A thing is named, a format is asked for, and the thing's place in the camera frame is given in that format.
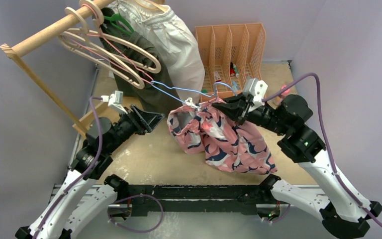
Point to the pink capped bottle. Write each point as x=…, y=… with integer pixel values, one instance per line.
x=280, y=97

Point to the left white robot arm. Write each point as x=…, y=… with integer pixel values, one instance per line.
x=66, y=215

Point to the red white tube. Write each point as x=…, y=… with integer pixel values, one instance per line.
x=217, y=77

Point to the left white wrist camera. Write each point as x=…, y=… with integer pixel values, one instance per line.
x=115, y=101

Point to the white shorts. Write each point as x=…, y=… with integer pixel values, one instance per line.
x=173, y=40

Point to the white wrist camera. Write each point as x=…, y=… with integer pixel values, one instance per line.
x=115, y=101
x=255, y=90

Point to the light blue tube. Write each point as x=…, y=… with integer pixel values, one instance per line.
x=236, y=87

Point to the blue wire hanger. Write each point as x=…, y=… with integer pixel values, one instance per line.
x=215, y=94

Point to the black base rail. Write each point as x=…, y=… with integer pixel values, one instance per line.
x=139, y=200

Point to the green plastic hanger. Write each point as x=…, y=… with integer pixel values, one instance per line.
x=115, y=18

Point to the pink patterned shorts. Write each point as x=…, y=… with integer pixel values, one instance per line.
x=227, y=146

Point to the beige wooden hanger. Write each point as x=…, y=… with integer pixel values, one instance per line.
x=128, y=49
x=77, y=40

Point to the dark green shorts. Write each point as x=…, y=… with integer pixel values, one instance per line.
x=157, y=97

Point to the rear beige wooden hanger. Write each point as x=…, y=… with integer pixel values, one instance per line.
x=128, y=49

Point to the beige hanger under white shorts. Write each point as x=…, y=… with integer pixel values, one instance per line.
x=148, y=4

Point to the wooden clothes rack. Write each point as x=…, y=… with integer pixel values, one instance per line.
x=73, y=17

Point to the red black marker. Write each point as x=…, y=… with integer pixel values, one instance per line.
x=232, y=71

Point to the front beige wooden hanger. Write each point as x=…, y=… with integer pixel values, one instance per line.
x=77, y=40

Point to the orange plastic file organizer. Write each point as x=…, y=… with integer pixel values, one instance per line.
x=241, y=44

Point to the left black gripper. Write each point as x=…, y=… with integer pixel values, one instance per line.
x=149, y=120

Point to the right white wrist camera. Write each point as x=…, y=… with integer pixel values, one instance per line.
x=255, y=90

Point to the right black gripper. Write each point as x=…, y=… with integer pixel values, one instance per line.
x=237, y=107

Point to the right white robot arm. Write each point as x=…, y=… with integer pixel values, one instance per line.
x=343, y=211

